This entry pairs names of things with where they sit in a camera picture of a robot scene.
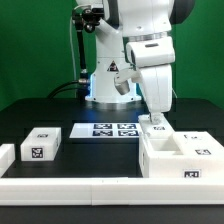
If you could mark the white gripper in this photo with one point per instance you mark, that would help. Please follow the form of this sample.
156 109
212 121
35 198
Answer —
156 87

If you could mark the white cabinet door panel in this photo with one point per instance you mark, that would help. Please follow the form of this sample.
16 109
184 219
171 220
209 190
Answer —
155 131
195 143

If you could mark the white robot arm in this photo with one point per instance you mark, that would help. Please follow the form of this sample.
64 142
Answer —
134 50

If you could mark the white cabinet body box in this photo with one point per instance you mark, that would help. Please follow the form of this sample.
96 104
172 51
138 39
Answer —
161 158

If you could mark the white cabinet top block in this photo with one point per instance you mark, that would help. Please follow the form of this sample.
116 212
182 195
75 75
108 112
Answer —
41 144

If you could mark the white obstacle fence bar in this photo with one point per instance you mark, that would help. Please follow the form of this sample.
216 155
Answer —
110 191

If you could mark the white side fence block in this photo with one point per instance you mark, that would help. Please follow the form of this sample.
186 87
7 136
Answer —
7 157

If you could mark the white AprilTag base plate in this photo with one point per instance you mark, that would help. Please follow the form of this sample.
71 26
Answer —
105 130

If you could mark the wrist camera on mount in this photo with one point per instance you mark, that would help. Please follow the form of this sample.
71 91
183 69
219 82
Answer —
125 81

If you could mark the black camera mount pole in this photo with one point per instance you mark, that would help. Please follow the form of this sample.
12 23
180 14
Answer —
81 40

